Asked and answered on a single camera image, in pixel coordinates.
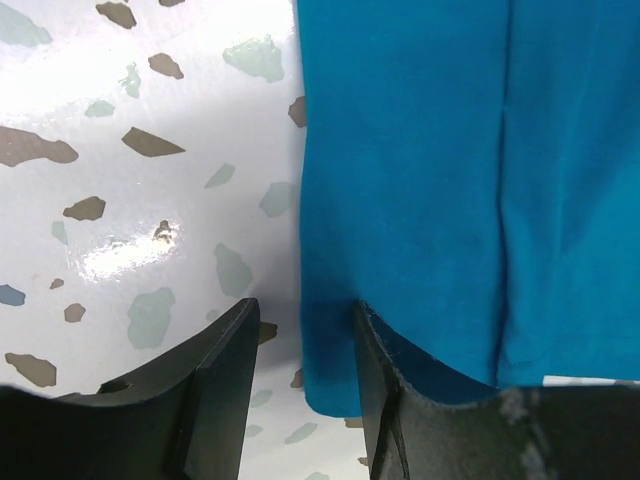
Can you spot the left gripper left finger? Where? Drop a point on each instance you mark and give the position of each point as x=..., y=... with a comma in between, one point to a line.
x=180, y=416

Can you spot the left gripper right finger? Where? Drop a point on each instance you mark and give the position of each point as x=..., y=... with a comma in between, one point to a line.
x=425, y=420

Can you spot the blue t shirt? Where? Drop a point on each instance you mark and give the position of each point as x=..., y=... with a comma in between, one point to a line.
x=472, y=172

